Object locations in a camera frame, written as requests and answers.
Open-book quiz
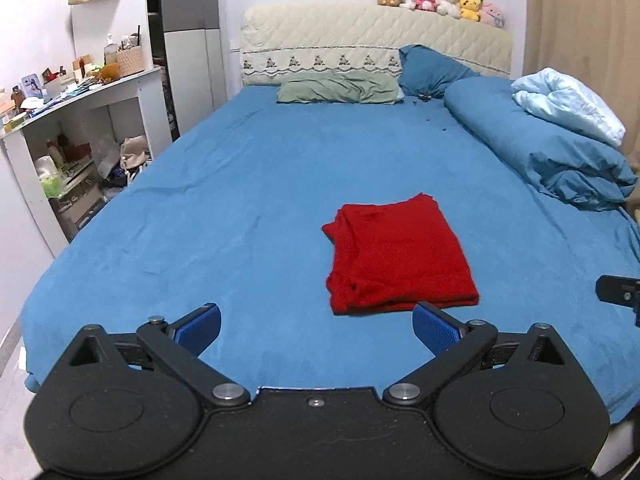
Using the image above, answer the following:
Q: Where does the wicker basket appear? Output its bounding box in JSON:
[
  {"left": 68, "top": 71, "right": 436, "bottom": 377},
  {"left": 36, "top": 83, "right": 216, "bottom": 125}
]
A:
[{"left": 116, "top": 47, "right": 144, "bottom": 77}]

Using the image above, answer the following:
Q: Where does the light pink plush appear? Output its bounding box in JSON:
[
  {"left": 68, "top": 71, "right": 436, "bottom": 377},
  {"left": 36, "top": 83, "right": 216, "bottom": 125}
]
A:
[{"left": 478, "top": 2, "right": 506, "bottom": 28}]

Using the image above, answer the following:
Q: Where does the blue rolled duvet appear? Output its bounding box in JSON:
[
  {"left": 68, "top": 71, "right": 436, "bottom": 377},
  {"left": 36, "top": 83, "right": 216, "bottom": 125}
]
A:
[{"left": 444, "top": 76, "right": 637, "bottom": 210}]

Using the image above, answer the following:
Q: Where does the white bear plush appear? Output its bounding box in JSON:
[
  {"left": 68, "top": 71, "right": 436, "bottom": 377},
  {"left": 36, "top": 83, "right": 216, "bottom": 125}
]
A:
[{"left": 436, "top": 0, "right": 460, "bottom": 20}]

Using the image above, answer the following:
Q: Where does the green tissue pack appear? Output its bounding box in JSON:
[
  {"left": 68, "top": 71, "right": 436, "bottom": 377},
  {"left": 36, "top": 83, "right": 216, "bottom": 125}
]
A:
[{"left": 35, "top": 155, "right": 65, "bottom": 198}]

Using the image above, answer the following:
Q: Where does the cream quilted headboard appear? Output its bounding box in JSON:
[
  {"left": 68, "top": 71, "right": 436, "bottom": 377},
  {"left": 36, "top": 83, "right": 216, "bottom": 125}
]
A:
[{"left": 240, "top": 3, "right": 512, "bottom": 87}]

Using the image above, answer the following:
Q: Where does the beige bag on floor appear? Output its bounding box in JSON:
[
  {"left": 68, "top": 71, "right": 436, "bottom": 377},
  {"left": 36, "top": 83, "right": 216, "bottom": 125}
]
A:
[{"left": 120, "top": 136, "right": 151, "bottom": 170}]

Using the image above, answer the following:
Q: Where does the grey white wardrobe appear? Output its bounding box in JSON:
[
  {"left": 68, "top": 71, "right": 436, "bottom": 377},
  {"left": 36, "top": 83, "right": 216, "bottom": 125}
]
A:
[{"left": 146, "top": 0, "right": 228, "bottom": 140}]

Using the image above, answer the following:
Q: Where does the dark blue pillow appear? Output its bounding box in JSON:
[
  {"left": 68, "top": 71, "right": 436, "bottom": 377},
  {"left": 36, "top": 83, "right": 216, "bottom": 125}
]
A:
[{"left": 398, "top": 44, "right": 480, "bottom": 99}]

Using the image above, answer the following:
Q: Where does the red knit sweater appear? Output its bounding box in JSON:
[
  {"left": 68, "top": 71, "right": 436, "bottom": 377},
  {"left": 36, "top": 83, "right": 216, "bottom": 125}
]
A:
[{"left": 322, "top": 193, "right": 480, "bottom": 315}]

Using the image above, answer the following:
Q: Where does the orange plush on desk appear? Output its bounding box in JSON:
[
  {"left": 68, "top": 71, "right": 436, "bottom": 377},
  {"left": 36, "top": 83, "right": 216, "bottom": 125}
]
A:
[{"left": 92, "top": 63, "right": 122, "bottom": 84}]

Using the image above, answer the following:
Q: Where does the beige curtain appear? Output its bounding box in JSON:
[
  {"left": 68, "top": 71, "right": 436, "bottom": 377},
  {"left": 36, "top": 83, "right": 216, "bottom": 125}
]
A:
[{"left": 522, "top": 0, "right": 640, "bottom": 162}]

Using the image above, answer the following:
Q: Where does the green pillow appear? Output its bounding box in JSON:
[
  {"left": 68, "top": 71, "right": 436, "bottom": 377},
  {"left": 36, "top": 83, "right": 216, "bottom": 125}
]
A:
[{"left": 277, "top": 70, "right": 405, "bottom": 104}]

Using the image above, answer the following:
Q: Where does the white desk shelf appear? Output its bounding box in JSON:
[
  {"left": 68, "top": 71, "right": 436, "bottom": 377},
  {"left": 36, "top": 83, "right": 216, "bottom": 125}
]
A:
[{"left": 1, "top": 67, "right": 171, "bottom": 257}]

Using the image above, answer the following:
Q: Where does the light blue blanket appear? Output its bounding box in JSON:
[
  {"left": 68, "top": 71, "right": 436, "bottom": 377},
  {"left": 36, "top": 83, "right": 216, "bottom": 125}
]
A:
[{"left": 511, "top": 67, "right": 626, "bottom": 148}]

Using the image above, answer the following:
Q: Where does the yellow pikachu plush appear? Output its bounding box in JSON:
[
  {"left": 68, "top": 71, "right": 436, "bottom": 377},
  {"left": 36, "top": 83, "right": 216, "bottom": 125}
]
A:
[{"left": 458, "top": 0, "right": 484, "bottom": 22}]

